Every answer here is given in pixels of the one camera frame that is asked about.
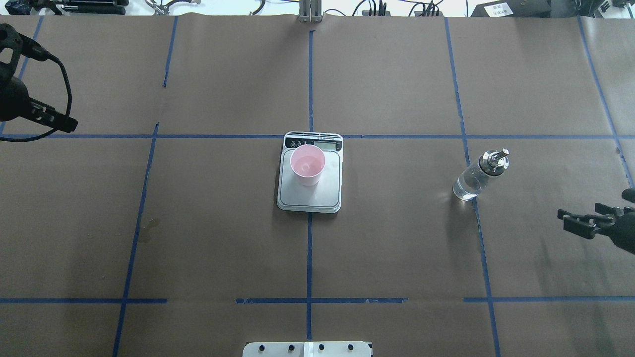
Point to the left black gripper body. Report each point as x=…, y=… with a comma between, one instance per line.
x=14, y=100

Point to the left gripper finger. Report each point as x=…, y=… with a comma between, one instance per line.
x=46, y=115
x=31, y=49

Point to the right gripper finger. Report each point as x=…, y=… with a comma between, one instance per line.
x=585, y=226
x=604, y=210

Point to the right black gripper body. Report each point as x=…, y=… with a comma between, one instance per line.
x=626, y=229

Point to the glass sauce bottle metal spout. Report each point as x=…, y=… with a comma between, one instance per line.
x=489, y=166

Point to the pink plastic cup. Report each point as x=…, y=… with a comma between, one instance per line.
x=308, y=162

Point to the digital kitchen scale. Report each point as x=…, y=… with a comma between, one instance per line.
x=316, y=194

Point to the folded blue umbrella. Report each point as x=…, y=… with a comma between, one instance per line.
x=18, y=7

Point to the black tripod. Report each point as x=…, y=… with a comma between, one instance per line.
x=58, y=7

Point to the black box white label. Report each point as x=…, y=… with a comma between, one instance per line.
x=513, y=8

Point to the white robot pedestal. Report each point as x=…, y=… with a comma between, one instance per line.
x=309, y=349

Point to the aluminium frame post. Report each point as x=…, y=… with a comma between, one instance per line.
x=310, y=11

